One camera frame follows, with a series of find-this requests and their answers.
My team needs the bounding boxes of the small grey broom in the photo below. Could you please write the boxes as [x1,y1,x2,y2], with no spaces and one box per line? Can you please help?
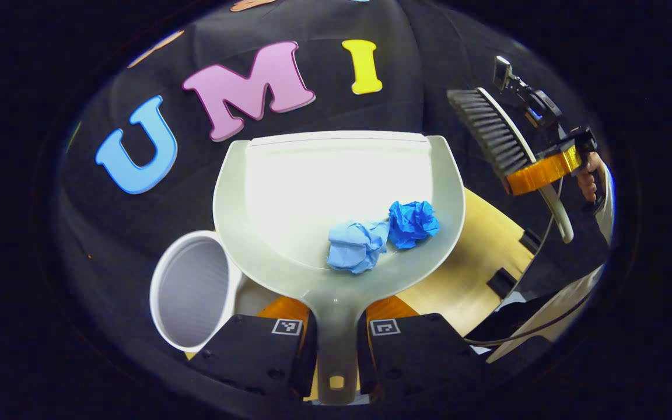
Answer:
[447,86,575,244]

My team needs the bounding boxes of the person's white garment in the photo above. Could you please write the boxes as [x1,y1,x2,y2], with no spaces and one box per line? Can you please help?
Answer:
[485,264,605,363]

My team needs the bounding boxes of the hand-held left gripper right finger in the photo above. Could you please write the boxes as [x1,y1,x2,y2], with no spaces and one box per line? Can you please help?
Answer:
[356,295,491,403]

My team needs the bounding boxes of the black desk edge bracket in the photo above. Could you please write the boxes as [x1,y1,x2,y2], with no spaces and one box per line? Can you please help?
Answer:
[519,229,542,256]
[486,267,516,299]

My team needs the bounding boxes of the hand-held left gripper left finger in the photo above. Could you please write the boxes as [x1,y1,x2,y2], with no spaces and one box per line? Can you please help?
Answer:
[186,295,318,400]

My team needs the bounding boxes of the grey plastic dustpan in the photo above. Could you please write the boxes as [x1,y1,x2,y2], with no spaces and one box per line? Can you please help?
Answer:
[212,130,466,406]

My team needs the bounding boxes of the wooden desktop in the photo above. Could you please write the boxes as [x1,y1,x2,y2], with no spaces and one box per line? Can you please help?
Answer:
[184,187,538,403]

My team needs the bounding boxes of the white garbage bin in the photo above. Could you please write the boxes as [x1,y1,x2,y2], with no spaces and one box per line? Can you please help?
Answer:
[149,230,249,351]

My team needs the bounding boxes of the light blue paper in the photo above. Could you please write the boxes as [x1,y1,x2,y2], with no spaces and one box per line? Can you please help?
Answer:
[327,220,391,275]

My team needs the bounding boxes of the dark blue paper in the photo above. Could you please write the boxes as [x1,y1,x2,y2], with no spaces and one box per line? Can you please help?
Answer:
[387,200,440,250]

